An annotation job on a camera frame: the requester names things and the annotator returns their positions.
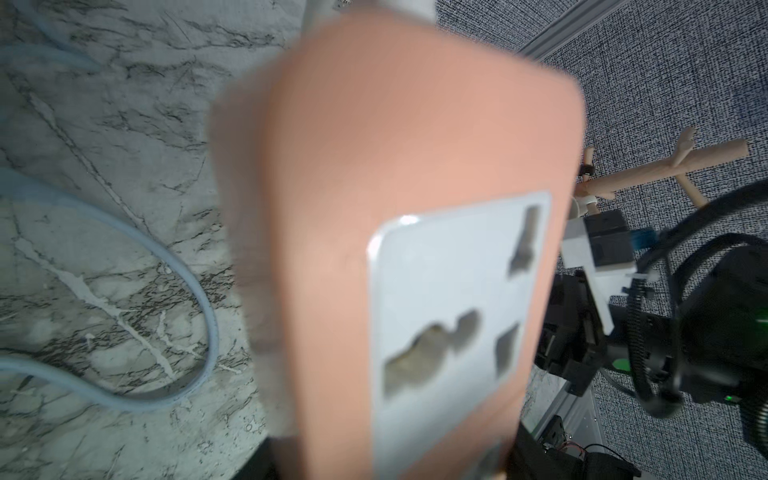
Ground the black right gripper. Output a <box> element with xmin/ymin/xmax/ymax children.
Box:
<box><xmin>534</xmin><ymin>270</ymin><xmax>607</xmax><ymax>397</ymax></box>

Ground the pink power strip white cord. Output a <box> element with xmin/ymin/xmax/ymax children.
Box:
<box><xmin>206</xmin><ymin>0</ymin><xmax>588</xmax><ymax>480</ymax></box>

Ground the light blue power strip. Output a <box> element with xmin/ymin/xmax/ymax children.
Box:
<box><xmin>0</xmin><ymin>0</ymin><xmax>221</xmax><ymax>414</ymax></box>

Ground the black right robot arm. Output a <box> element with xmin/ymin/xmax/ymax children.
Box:
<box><xmin>535</xmin><ymin>181</ymin><xmax>767</xmax><ymax>453</ymax></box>

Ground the wooden mug tree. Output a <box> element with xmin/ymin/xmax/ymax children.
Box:
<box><xmin>574</xmin><ymin>126</ymin><xmax>749</xmax><ymax>213</ymax></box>

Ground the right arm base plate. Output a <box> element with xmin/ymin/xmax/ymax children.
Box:
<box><xmin>522</xmin><ymin>412</ymin><xmax>642</xmax><ymax>479</ymax></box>

